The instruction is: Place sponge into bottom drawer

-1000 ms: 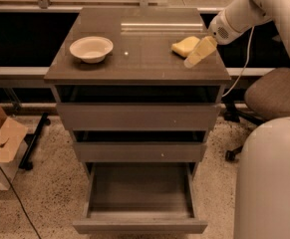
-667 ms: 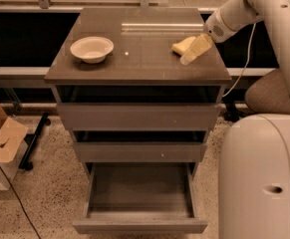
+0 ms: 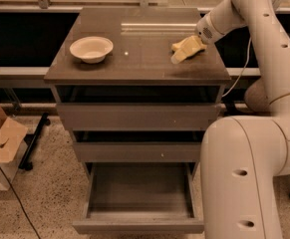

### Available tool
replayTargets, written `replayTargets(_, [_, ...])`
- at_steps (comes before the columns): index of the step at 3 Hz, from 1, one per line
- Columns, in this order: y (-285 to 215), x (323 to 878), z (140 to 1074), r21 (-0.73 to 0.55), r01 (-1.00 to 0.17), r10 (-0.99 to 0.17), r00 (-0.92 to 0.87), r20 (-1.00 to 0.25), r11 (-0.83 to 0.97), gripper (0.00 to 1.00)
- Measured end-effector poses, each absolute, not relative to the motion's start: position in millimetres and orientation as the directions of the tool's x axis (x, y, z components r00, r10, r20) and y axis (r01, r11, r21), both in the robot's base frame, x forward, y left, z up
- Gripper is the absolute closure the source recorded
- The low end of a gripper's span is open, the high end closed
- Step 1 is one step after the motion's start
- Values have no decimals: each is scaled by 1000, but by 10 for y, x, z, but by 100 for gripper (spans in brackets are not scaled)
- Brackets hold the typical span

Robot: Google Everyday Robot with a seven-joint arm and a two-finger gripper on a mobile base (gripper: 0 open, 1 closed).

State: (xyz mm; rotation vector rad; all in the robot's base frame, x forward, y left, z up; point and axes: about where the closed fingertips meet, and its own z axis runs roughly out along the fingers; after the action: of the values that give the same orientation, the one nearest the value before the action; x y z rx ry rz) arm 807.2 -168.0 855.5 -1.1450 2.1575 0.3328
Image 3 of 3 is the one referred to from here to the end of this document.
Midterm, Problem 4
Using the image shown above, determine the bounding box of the yellow sponge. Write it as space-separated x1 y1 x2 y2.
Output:
171 38 187 52

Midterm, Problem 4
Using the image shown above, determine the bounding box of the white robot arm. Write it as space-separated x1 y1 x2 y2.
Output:
195 0 290 239

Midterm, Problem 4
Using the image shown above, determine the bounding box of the grey drawer cabinet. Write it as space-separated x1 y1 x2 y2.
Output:
44 7 232 181

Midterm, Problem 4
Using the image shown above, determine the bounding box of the top grey drawer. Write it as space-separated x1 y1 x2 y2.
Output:
56 86 220 131

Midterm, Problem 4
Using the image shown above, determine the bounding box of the middle grey drawer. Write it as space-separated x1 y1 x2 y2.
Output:
73 130 204 162

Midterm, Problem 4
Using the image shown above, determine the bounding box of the bottom grey open drawer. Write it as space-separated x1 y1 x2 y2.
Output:
73 163 204 234

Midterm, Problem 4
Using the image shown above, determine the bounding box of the brown office chair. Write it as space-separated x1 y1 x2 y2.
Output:
244 79 290 198

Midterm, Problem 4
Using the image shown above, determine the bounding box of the white paper bowl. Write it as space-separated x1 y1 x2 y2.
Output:
70 37 114 64

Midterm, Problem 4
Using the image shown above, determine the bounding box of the black table leg base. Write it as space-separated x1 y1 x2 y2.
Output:
18 113 51 171

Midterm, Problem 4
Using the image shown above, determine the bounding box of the open cardboard box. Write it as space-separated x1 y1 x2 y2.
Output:
0 106 28 190

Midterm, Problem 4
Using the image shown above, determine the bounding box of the white hanging cable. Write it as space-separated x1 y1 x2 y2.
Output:
221 37 253 99

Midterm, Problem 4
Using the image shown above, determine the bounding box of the black floor cable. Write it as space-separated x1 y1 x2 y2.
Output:
0 142 43 239

